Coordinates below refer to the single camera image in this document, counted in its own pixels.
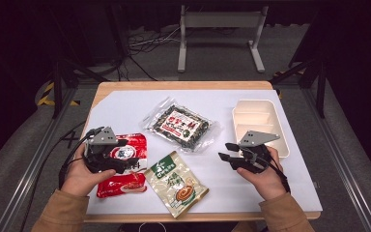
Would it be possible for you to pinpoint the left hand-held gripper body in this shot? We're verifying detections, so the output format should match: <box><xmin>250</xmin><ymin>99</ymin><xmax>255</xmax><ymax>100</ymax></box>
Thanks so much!
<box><xmin>84</xmin><ymin>126</ymin><xmax>128</xmax><ymax>174</ymax></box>

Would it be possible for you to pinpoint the cream divided lunch box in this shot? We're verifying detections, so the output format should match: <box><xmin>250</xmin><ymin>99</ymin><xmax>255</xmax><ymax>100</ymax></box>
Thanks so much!
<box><xmin>231</xmin><ymin>99</ymin><xmax>291</xmax><ymax>160</ymax></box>

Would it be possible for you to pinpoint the white metal stand frame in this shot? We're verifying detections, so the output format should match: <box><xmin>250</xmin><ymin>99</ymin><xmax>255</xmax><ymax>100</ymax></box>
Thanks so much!
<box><xmin>177</xmin><ymin>4</ymin><xmax>271</xmax><ymax>73</ymax></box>

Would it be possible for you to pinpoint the white paper sheet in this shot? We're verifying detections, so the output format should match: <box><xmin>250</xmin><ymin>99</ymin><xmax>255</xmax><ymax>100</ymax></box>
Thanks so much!
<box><xmin>85</xmin><ymin>89</ymin><xmax>324</xmax><ymax>216</ymax></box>

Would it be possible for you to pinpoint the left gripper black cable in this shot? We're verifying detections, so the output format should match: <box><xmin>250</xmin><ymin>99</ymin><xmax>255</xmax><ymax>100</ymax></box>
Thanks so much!
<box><xmin>58</xmin><ymin>127</ymin><xmax>105</xmax><ymax>190</ymax></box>

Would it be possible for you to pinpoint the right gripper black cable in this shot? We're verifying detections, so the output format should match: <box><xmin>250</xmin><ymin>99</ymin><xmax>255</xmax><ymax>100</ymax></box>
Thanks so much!
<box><xmin>261</xmin><ymin>154</ymin><xmax>292</xmax><ymax>194</ymax></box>

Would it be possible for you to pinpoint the red snack packet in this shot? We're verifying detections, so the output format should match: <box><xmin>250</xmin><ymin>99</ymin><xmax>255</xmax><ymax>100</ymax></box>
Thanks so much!
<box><xmin>96</xmin><ymin>132</ymin><xmax>150</xmax><ymax>199</ymax></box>

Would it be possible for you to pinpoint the white ring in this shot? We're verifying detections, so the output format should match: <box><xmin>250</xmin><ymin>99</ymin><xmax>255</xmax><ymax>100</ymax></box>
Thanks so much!
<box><xmin>137</xmin><ymin>221</ymin><xmax>168</xmax><ymax>232</ymax></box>

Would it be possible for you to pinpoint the green and beige food packet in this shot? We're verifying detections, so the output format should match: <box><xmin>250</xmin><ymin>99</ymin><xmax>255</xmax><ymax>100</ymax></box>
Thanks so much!
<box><xmin>143</xmin><ymin>150</ymin><xmax>211</xmax><ymax>219</ymax></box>

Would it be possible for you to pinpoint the bundle of floor cables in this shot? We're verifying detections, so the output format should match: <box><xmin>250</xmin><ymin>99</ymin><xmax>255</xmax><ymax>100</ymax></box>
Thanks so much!
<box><xmin>117</xmin><ymin>24</ymin><xmax>182</xmax><ymax>82</ymax></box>

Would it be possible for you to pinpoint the yellow black hazard tape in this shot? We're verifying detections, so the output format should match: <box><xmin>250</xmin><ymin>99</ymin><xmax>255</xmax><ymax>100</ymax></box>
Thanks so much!
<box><xmin>36</xmin><ymin>81</ymin><xmax>80</xmax><ymax>107</ymax></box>

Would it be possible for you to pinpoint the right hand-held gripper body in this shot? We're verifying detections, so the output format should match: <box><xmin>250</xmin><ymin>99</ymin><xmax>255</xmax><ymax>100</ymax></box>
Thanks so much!
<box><xmin>230</xmin><ymin>130</ymin><xmax>281</xmax><ymax>175</ymax></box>

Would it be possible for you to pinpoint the clear seaweed packet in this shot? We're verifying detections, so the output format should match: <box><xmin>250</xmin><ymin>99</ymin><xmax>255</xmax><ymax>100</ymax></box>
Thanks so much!
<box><xmin>139</xmin><ymin>96</ymin><xmax>222</xmax><ymax>155</ymax></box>

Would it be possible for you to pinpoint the black metal stand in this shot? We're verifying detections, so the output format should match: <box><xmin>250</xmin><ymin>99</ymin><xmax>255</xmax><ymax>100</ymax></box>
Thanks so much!
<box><xmin>269</xmin><ymin>57</ymin><xmax>328</xmax><ymax>119</ymax></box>
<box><xmin>49</xmin><ymin>57</ymin><xmax>111</xmax><ymax>119</ymax></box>

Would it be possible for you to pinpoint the aluminium floor rail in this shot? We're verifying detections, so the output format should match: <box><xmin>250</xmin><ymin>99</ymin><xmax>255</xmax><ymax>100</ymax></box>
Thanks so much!
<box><xmin>301</xmin><ymin>86</ymin><xmax>371</xmax><ymax>232</ymax></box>
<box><xmin>0</xmin><ymin>86</ymin><xmax>79</xmax><ymax>232</ymax></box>

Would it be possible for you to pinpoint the person's left hand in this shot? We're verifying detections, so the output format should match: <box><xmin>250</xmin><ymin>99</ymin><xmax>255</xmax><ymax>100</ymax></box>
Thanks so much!
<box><xmin>60</xmin><ymin>143</ymin><xmax>117</xmax><ymax>198</ymax></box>

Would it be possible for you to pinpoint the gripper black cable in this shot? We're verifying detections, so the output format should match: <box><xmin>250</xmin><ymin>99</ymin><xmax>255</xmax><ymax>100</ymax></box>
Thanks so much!
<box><xmin>261</xmin><ymin>154</ymin><xmax>292</xmax><ymax>194</ymax></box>
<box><xmin>58</xmin><ymin>127</ymin><xmax>105</xmax><ymax>190</ymax></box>

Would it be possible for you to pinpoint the person's right hand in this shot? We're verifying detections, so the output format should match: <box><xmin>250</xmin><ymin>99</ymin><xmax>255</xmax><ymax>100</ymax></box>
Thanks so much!
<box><xmin>236</xmin><ymin>146</ymin><xmax>288</xmax><ymax>202</ymax></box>

